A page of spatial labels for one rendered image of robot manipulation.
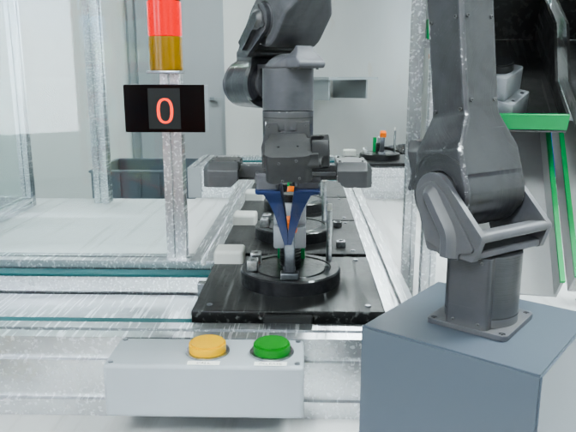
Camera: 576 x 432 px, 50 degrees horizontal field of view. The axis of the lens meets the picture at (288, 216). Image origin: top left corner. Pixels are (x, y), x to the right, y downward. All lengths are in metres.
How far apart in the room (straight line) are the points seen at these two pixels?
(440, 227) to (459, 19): 0.16
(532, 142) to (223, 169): 0.47
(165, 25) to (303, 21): 0.33
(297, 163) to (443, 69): 0.19
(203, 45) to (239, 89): 5.39
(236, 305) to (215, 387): 0.15
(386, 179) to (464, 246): 1.59
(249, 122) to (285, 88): 6.00
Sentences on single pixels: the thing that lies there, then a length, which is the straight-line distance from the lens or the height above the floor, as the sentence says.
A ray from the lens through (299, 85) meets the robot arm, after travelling 0.68.
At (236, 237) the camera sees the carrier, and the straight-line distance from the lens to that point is 1.12.
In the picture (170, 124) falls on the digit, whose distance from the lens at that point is 0.96.
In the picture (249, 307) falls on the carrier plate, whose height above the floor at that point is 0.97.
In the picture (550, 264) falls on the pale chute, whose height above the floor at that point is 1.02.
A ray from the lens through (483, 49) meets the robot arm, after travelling 0.51.
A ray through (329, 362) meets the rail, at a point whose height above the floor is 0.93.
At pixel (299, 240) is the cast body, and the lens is 0.84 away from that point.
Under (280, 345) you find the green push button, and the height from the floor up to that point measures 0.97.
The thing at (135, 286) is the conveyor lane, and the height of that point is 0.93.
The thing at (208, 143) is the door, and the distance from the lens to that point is 6.18.
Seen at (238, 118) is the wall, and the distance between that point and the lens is 6.55.
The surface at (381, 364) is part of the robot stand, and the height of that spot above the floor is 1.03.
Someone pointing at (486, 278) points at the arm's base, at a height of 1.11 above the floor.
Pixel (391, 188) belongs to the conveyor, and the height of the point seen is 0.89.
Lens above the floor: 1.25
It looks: 13 degrees down
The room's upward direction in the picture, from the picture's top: straight up
